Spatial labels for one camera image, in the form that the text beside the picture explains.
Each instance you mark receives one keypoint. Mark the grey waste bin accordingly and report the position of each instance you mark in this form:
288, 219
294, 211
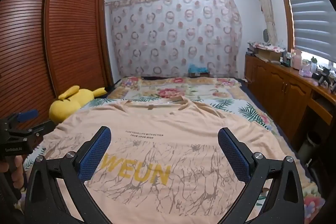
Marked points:
308, 146

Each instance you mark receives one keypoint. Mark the grey window blind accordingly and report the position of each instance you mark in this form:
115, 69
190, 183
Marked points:
309, 11

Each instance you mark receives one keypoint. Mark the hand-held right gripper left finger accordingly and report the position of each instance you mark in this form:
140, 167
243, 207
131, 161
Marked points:
94, 153

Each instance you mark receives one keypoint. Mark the blue toy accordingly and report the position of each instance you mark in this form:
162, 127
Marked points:
197, 69

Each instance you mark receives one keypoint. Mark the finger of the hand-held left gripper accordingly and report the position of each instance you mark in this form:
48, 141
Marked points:
39, 129
26, 114

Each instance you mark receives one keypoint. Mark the circle patterned curtain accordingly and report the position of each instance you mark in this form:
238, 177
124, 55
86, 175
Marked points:
173, 35

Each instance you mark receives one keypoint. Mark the wooden side cabinet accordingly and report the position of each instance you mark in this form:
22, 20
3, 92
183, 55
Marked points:
273, 90

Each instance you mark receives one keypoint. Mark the person's left hand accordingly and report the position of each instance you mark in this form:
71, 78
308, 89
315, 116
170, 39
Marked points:
17, 171

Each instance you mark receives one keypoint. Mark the floral bed blanket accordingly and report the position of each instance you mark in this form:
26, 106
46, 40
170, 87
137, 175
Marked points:
168, 90

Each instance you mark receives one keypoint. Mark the cream bundled curtain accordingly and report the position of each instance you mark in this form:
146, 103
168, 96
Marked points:
266, 3

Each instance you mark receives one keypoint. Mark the green lid bottle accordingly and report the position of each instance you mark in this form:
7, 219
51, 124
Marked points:
314, 65

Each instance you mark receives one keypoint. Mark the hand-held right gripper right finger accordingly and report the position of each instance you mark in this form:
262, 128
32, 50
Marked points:
233, 153

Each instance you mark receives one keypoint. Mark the beige printed t-shirt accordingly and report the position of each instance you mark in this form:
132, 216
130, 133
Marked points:
168, 121

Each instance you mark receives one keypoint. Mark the grey round mirror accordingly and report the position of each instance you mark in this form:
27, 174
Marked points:
267, 36

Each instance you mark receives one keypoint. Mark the wooden slatted wardrobe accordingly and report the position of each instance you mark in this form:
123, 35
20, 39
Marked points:
65, 29

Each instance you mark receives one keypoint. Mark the yellow plush toy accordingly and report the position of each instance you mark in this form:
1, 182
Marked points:
65, 108

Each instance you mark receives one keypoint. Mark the cardboard box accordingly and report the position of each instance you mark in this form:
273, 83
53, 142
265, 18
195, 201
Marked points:
269, 55

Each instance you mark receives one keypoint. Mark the pink bottle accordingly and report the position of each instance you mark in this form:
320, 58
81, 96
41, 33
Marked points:
298, 61

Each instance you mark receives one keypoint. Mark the black small tripod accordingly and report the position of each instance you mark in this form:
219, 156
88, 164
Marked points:
325, 75

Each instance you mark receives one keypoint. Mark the pink tissue box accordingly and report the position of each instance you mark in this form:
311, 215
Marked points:
305, 73

